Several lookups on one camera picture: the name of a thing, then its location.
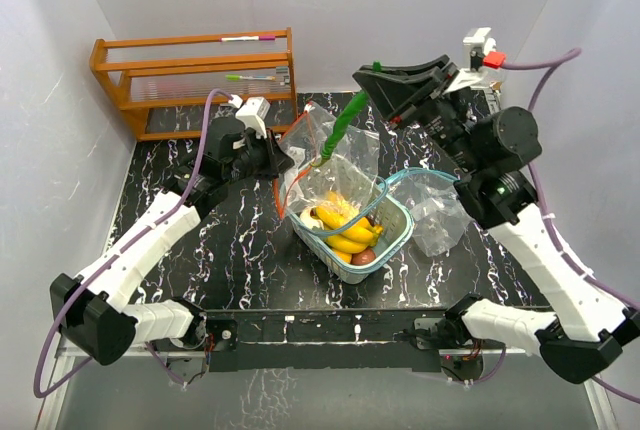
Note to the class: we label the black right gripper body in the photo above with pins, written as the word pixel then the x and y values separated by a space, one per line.
pixel 443 118

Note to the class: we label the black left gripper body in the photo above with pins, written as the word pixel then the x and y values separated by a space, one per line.
pixel 258 156

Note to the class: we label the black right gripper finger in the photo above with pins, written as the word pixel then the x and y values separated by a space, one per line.
pixel 401 79
pixel 409 102

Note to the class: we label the green chili pepper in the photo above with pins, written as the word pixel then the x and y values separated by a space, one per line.
pixel 342 122

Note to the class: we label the clear bag orange zipper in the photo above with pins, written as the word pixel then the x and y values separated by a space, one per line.
pixel 350 170

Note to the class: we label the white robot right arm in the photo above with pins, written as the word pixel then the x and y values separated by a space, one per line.
pixel 587 326

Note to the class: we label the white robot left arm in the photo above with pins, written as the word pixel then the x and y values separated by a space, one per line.
pixel 93 309

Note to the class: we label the clear bag blue zipper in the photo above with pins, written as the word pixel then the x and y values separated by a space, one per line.
pixel 439 219

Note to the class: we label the white garlic bulb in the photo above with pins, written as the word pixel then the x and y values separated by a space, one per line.
pixel 311 221

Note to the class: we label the green pen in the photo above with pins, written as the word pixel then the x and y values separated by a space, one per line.
pixel 237 77

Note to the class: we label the small grey box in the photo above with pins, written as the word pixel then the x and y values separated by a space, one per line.
pixel 282 75

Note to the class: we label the light green plastic basket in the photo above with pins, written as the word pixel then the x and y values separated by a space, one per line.
pixel 385 226

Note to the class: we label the pink white pen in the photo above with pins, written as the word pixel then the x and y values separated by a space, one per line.
pixel 248 38

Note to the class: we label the brown passion fruit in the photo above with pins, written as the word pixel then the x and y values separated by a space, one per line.
pixel 363 258

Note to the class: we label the orange wooden shelf rack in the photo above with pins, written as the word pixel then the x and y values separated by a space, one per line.
pixel 140 76

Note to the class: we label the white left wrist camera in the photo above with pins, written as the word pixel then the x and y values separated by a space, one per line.
pixel 253 114

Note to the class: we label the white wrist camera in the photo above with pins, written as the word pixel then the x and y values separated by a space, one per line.
pixel 480 50
pixel 253 114

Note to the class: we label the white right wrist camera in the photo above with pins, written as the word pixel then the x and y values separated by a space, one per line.
pixel 480 50

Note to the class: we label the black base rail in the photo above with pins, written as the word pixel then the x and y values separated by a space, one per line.
pixel 325 339

